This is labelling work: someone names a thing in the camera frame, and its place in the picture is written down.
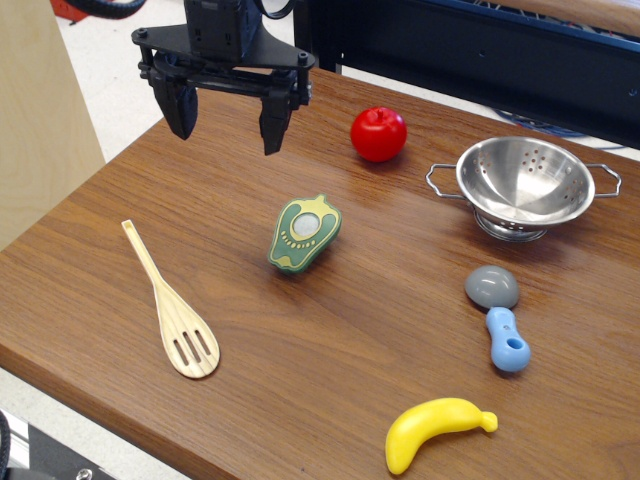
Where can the red toy apple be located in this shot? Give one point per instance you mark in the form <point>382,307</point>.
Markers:
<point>378,134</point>

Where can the light wooden panel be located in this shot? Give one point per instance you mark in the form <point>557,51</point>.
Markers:
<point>49,146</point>

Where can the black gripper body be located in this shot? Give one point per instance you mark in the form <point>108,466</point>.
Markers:
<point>222,46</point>

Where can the red box on floor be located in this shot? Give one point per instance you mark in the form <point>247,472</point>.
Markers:
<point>63,10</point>

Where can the yellow toy banana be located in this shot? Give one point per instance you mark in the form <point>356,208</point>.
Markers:
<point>425,421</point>

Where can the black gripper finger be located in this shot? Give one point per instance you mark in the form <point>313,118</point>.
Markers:
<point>274,121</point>
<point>181,112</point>

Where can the robot base with rail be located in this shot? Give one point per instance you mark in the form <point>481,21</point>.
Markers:
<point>29,453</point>

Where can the wooden slotted spatula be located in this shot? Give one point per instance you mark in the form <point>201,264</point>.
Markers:
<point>189,343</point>

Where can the green toy pepper half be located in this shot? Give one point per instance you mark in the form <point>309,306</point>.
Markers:
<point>304,229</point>

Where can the steel colander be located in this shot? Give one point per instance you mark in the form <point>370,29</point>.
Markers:
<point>520,187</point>

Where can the black metal frame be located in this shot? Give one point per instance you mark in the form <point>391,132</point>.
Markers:
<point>514,59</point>

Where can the grey blue ice cream scoop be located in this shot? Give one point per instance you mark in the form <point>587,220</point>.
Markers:
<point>496,290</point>

